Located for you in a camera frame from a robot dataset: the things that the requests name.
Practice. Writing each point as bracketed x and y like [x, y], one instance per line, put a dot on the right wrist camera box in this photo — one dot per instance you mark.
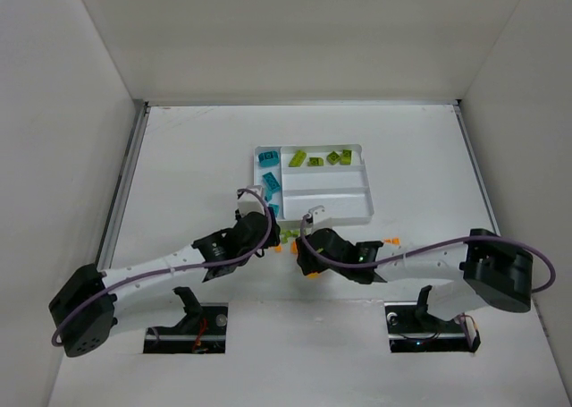
[319, 218]

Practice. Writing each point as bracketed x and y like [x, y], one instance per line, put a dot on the olive green lego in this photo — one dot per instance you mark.
[315, 161]

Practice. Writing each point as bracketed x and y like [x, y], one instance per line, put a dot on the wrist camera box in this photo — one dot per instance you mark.
[319, 218]
[250, 199]

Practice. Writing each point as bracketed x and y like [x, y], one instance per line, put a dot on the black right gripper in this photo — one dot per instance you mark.
[305, 255]

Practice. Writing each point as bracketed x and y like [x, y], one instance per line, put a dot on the teal rounded lego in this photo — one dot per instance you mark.
[268, 158]

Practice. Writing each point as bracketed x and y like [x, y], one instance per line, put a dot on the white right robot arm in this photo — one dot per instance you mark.
[464, 274]

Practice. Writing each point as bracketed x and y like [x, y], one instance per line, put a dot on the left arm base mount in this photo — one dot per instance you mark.
[201, 329]

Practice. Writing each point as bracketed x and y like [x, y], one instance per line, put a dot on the teal lego small brick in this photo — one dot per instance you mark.
[269, 195]

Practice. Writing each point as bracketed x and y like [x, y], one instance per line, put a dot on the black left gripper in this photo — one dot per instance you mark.
[273, 221]

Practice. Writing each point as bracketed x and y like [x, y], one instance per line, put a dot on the lime green lego plate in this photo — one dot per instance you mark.
[298, 158]

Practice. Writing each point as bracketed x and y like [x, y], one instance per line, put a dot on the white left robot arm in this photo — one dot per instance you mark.
[93, 305]

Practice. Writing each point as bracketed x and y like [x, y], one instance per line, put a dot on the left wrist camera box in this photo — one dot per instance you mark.
[250, 199]

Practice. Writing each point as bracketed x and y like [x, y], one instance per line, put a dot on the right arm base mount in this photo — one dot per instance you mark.
[411, 329]

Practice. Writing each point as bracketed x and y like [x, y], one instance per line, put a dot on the green lego row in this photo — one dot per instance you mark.
[290, 234]

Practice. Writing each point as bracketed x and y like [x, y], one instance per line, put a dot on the white divided sorting tray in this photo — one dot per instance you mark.
[344, 190]

